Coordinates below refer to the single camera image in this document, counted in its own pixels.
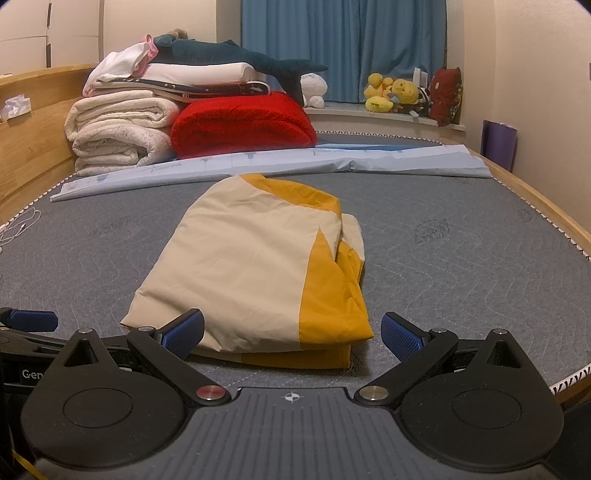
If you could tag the purple paper bag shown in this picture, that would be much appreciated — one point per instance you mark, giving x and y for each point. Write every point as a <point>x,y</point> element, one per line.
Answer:
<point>498,145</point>

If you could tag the window sill ledge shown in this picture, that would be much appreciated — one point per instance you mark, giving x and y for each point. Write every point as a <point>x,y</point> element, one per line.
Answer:
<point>351,110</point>

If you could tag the blue curtain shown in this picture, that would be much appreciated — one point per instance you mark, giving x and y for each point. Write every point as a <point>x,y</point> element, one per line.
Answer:
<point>346,46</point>

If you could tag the cream wardrobe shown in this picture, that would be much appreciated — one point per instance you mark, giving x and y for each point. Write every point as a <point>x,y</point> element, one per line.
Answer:
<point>27,50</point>

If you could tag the white pillow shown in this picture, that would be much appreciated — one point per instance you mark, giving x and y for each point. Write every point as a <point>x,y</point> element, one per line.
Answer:
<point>198,74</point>

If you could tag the yellow round plush toy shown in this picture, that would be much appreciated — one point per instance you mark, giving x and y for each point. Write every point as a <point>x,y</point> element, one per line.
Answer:
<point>405,92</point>

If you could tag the navy-edged folded blanket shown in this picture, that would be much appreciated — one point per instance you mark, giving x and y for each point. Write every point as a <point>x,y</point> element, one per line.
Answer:
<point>207,90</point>

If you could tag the red fluffy blanket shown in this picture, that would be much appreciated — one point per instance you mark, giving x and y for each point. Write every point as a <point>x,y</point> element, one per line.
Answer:
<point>240,124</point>

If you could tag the cream folded quilt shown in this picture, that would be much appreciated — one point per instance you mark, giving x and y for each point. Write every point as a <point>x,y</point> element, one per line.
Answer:
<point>120,113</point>

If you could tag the yellow duck plush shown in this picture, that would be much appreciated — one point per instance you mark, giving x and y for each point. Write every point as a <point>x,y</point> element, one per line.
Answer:
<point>377,94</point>

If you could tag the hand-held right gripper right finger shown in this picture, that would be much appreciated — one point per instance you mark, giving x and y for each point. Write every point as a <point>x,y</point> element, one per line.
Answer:
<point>401,337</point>

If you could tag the tissue pack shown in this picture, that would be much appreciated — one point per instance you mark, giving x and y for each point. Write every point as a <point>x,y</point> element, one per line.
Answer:
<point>16,107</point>

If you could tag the small brown plush toy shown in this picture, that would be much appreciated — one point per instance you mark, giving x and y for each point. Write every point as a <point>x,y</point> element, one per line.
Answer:
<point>178,33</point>

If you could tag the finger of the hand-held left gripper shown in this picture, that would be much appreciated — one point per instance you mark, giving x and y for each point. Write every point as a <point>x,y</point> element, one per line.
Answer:
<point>34,321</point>
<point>32,340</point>

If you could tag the white and pink clothing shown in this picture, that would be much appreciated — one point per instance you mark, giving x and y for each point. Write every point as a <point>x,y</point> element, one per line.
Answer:
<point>120,60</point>

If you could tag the dark blue shark plush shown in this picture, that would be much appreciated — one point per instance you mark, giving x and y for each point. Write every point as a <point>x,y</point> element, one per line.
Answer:
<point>207,50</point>

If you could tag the light blue sheet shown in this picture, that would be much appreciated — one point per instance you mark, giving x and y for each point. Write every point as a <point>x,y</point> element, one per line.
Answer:
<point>323,164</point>

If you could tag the white plastic object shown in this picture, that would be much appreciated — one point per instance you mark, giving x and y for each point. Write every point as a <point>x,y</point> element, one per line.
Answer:
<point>420,76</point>

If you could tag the white plush toy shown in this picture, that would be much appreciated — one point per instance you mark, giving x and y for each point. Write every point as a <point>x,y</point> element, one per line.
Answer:
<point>315,87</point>

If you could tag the dark red cushion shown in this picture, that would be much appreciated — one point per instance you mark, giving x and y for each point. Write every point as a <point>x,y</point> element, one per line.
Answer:
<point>445,94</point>

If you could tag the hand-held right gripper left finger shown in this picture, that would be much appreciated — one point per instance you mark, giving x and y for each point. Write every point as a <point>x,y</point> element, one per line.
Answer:
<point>184,332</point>

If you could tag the black and white striped plush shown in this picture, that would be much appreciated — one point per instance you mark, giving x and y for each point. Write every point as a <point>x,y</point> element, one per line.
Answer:
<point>425,99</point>

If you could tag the beige and yellow hooded jacket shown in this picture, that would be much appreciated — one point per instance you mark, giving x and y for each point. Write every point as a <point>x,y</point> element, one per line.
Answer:
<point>240,258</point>

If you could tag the white dotted folded quilt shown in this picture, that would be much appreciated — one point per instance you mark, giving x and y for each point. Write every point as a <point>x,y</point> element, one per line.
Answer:
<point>115,150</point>

